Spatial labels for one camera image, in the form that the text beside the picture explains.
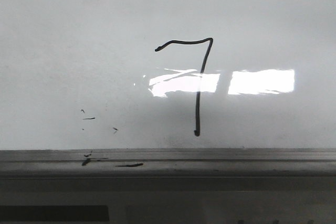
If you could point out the white whiteboard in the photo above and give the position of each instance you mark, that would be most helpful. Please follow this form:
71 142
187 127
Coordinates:
84 74

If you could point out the grey base below whiteboard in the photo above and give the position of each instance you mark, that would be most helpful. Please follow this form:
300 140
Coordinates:
169 200

